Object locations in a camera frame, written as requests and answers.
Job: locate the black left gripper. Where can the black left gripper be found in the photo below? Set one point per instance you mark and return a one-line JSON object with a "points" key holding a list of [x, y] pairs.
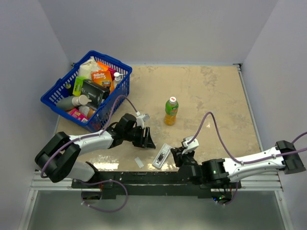
{"points": [[146, 140]]}

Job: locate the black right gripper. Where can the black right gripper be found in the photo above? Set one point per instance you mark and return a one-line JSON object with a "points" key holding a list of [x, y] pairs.
{"points": [[178, 156]]}

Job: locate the white remote control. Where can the white remote control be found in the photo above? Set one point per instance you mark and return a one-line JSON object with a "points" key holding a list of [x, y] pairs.
{"points": [[161, 156]]}

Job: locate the white battery compartment cover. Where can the white battery compartment cover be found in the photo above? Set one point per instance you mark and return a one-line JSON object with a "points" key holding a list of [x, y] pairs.
{"points": [[139, 162]]}

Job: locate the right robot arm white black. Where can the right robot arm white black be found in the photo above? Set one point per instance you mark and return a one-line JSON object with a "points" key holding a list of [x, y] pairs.
{"points": [[226, 172]]}

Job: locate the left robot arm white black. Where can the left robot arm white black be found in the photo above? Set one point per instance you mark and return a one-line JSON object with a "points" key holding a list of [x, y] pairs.
{"points": [[58, 158]]}

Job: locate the orange juice bottle green label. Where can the orange juice bottle green label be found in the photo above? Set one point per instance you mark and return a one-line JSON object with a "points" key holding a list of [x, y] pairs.
{"points": [[171, 108]]}

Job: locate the blue plastic basket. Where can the blue plastic basket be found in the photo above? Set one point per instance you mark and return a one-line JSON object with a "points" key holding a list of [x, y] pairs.
{"points": [[101, 116]]}

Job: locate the amber bottle white label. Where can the amber bottle white label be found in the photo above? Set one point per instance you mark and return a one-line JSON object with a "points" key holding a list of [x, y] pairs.
{"points": [[87, 111]]}

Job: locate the white pump bottle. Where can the white pump bottle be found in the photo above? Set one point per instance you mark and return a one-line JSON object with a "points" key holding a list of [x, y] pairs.
{"points": [[117, 78]]}

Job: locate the black product box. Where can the black product box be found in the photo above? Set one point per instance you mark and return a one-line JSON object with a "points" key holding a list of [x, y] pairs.
{"points": [[95, 92]]}

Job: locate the orange razor blade package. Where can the orange razor blade package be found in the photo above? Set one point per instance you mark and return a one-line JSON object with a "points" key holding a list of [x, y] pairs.
{"points": [[103, 78]]}

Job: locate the pink product box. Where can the pink product box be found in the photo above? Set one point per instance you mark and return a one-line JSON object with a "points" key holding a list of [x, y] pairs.
{"points": [[75, 113]]}

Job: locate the grey bottle beige cap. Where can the grey bottle beige cap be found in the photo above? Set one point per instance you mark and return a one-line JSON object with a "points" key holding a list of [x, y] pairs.
{"points": [[72, 102]]}

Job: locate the lime green box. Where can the lime green box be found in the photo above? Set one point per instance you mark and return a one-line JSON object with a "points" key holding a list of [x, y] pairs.
{"points": [[78, 85]]}

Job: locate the beige cloth bag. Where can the beige cloth bag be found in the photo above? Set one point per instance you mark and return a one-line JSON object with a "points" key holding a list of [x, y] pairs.
{"points": [[87, 68]]}

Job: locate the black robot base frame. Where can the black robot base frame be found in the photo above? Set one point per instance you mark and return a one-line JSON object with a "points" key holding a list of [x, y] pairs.
{"points": [[109, 185]]}

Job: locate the aluminium table edge rail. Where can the aluminium table edge rail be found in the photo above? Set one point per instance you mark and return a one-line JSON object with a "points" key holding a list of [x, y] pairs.
{"points": [[261, 182]]}

